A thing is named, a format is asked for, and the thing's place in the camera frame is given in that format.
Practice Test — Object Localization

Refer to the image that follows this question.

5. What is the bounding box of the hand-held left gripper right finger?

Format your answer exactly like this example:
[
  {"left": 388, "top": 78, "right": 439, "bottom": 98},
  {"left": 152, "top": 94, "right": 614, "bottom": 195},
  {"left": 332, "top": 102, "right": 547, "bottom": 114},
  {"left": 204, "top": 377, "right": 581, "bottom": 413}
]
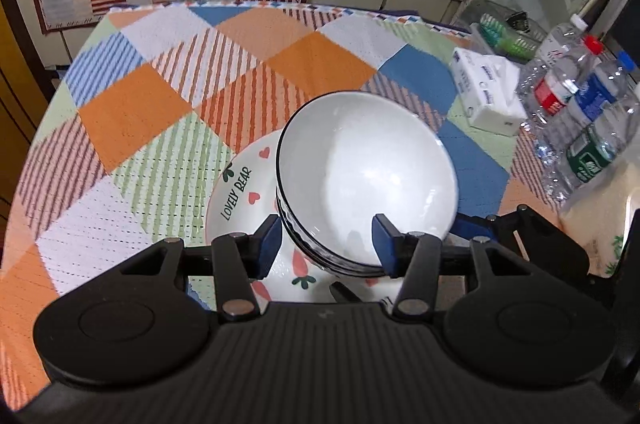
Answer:
[{"left": 371, "top": 212, "right": 542, "bottom": 319}]

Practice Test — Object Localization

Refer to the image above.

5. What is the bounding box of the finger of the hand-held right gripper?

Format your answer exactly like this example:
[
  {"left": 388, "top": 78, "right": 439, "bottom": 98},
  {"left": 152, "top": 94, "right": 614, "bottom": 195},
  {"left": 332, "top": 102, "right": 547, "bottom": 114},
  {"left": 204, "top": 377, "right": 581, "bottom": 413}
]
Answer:
[{"left": 451, "top": 204, "right": 592, "bottom": 277}]

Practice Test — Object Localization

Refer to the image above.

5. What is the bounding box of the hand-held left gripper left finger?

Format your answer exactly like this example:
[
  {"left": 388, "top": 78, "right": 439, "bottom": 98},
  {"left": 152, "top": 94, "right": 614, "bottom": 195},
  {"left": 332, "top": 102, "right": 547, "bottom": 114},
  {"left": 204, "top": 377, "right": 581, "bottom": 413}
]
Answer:
[{"left": 117, "top": 213, "right": 284, "bottom": 324}]

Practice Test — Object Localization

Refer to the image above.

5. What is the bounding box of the white bowl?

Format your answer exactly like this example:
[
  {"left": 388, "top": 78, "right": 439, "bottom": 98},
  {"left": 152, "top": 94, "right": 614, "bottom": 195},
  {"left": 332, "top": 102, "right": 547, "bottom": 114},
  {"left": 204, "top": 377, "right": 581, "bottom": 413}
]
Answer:
[
  {"left": 276, "top": 196, "right": 388, "bottom": 279},
  {"left": 274, "top": 90, "right": 459, "bottom": 277}
]

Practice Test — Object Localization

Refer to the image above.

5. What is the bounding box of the white plate with pink hearts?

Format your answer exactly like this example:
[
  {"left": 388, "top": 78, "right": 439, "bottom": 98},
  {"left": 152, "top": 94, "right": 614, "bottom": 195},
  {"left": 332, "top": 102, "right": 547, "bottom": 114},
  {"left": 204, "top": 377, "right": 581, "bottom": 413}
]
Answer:
[{"left": 204, "top": 128, "right": 407, "bottom": 306}]

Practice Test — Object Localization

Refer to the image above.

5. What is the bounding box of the cream carrot print cloth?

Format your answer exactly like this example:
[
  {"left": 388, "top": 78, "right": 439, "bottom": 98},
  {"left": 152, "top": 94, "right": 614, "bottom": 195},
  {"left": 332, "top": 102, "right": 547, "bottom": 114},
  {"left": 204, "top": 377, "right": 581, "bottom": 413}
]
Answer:
[{"left": 559, "top": 153, "right": 640, "bottom": 277}]

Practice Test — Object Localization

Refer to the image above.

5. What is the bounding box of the green label water bottle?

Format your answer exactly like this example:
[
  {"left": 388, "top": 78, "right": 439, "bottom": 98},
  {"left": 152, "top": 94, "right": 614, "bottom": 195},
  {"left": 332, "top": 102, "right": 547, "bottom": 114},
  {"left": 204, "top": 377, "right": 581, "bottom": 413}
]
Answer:
[{"left": 541, "top": 95, "right": 640, "bottom": 201}]

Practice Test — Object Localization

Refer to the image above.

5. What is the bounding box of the blue label water bottle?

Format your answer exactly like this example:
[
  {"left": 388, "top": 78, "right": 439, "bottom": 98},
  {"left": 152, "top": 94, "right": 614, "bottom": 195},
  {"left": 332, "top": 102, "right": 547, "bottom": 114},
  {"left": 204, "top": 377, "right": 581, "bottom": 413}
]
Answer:
[{"left": 531, "top": 50, "right": 640, "bottom": 161}]

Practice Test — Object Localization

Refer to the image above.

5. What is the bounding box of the red label water bottle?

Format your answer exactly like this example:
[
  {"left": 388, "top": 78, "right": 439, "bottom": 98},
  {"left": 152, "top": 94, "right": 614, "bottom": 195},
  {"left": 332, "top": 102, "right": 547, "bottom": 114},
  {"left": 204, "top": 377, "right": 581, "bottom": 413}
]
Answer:
[{"left": 516, "top": 34, "right": 602, "bottom": 126}]

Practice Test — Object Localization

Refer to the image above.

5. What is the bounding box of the white tissue pack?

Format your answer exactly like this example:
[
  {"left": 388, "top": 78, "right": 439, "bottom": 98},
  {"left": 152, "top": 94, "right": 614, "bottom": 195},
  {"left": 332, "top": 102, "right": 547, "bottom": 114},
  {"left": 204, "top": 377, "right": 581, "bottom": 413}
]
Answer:
[{"left": 449, "top": 46, "right": 527, "bottom": 138}]

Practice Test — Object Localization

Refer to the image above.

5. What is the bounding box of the patchwork checkered tablecloth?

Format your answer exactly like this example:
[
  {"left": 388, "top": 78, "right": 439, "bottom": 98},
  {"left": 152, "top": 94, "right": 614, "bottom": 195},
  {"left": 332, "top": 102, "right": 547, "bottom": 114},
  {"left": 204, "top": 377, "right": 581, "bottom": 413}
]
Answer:
[{"left": 0, "top": 0, "right": 568, "bottom": 424}]

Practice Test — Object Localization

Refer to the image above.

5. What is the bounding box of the white cap water bottle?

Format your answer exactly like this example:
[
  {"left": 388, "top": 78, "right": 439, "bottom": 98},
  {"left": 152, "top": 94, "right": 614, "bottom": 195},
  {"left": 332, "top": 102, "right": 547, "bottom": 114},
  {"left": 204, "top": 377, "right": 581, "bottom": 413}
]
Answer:
[{"left": 536, "top": 13, "right": 589, "bottom": 66}]

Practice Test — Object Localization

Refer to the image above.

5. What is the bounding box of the green plastic pack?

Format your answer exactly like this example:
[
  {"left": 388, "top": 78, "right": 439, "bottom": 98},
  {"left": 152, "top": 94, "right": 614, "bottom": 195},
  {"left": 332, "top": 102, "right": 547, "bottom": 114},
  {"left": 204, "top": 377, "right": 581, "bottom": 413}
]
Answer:
[{"left": 479, "top": 13, "right": 540, "bottom": 61}]

